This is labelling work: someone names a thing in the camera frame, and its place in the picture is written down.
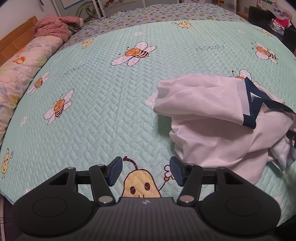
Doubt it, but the purple floral bed sheet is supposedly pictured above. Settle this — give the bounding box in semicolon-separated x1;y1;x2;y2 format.
59;2;246;51

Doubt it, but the white shirt with navy trim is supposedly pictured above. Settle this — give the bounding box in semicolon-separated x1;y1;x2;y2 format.
154;74;295;183

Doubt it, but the red patterned crumpled cloth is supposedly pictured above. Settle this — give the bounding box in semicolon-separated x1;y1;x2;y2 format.
33;15;84;43

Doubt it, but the wooden headboard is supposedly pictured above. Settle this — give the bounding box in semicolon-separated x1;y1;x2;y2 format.
0;16;38;65

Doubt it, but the black chair with bags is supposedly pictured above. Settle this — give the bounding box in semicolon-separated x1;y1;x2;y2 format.
248;6;295;55

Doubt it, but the mint quilted bee bedspread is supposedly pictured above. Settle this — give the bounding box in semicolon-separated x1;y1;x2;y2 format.
0;19;296;232

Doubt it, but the white sliding-door wardrobe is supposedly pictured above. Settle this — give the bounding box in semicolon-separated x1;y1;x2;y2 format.
51;0;185;22

